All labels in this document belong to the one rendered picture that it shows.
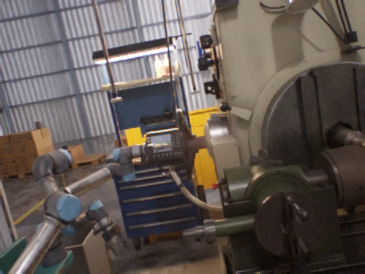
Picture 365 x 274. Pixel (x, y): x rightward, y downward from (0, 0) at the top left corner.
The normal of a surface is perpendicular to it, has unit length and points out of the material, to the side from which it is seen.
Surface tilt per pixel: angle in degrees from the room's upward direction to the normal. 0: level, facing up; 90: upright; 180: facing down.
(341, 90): 90
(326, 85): 90
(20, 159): 90
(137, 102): 90
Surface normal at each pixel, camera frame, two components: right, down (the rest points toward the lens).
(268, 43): 0.00, 0.17
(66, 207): 0.79, -0.13
